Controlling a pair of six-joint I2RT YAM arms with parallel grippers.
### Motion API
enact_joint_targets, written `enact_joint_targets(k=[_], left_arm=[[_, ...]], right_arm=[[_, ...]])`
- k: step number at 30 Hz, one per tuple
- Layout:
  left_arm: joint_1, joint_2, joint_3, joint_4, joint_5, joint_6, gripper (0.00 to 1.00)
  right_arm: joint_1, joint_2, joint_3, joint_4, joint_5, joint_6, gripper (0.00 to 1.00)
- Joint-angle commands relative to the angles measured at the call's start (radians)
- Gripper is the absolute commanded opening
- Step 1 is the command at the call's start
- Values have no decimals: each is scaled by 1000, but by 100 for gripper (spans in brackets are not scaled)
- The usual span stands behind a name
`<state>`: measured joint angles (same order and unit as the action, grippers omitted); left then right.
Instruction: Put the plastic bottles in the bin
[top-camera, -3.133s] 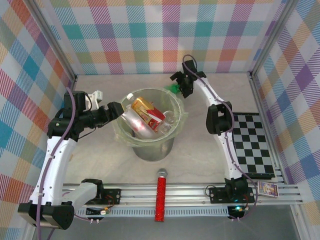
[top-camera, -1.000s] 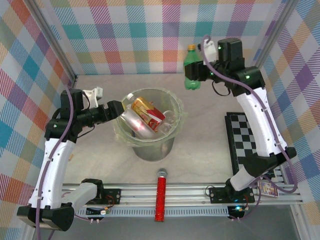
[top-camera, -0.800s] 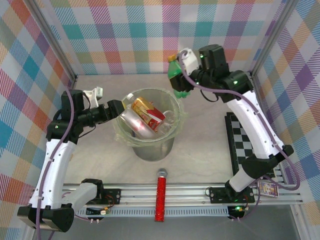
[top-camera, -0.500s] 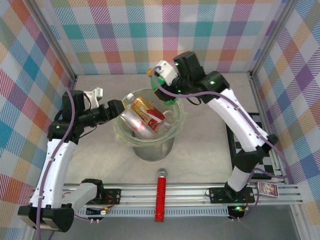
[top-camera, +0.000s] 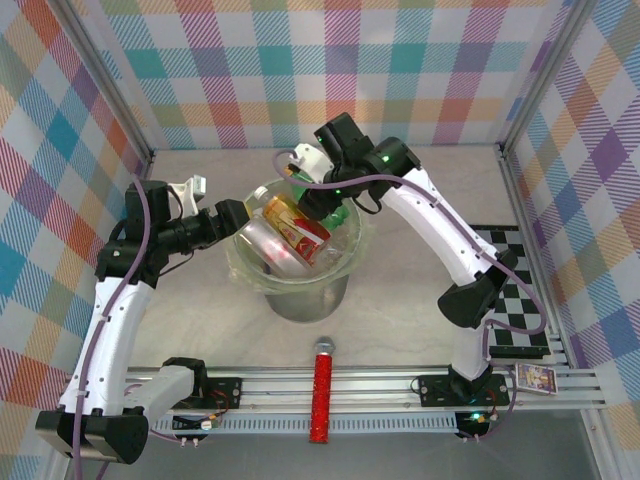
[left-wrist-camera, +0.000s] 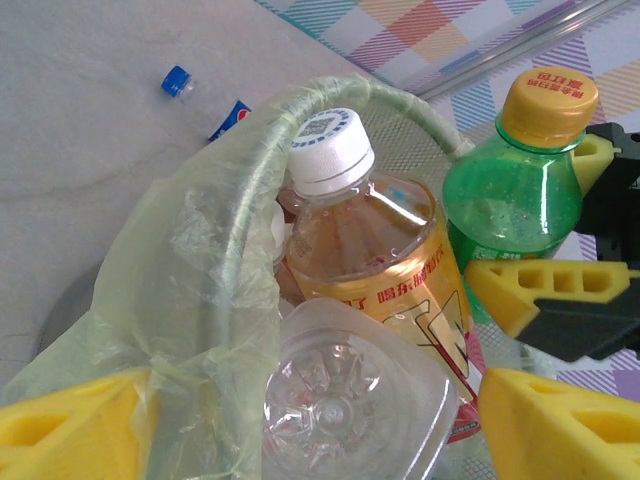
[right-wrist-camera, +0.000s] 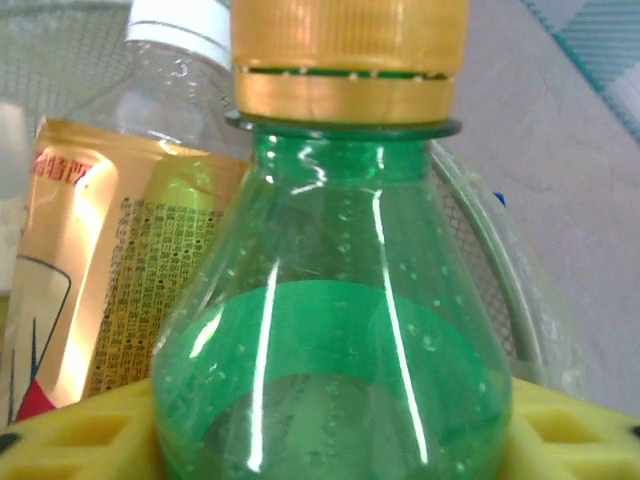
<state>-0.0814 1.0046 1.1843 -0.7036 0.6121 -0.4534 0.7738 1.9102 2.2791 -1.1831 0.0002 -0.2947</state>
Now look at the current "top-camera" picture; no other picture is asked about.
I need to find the green translucent bin liner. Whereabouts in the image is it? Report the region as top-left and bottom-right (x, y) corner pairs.
(224, 177), (370, 296)

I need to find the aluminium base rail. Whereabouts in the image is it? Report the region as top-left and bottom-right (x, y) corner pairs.
(124, 367), (609, 409)

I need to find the aluminium frame post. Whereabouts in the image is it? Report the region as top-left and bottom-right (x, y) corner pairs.
(57, 0), (157, 166)
(499, 0), (597, 151)

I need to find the slotted grey cable tray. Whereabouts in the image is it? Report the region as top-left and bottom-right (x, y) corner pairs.
(149, 416), (461, 435)

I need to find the black white checkerboard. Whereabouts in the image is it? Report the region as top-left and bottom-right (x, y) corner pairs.
(469, 224), (551, 360)

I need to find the playing card box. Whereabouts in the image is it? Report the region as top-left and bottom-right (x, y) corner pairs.
(513, 363), (560, 397)

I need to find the clear plastic trash bin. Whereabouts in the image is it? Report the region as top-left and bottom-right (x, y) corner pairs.
(227, 177), (369, 325)

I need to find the small electronics board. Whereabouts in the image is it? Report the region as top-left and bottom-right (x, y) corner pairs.
(453, 409), (494, 439)
(172, 412), (221, 432)

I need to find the red glitter microphone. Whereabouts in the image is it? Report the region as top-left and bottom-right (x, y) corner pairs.
(309, 335), (337, 445)

